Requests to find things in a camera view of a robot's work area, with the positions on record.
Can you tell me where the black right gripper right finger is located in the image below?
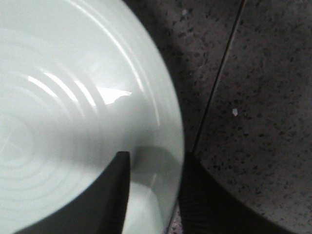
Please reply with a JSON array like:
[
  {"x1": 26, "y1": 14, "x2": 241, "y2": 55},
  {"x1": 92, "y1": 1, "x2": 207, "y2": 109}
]
[{"x1": 178, "y1": 153, "x2": 288, "y2": 234}]

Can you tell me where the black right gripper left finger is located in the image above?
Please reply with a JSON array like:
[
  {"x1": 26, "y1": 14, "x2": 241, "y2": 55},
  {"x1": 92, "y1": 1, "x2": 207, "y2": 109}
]
[{"x1": 18, "y1": 152, "x2": 130, "y2": 234}]

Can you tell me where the light green round plate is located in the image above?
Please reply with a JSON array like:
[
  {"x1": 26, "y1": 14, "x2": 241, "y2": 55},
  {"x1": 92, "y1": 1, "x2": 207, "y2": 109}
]
[{"x1": 0, "y1": 0, "x2": 184, "y2": 234}]

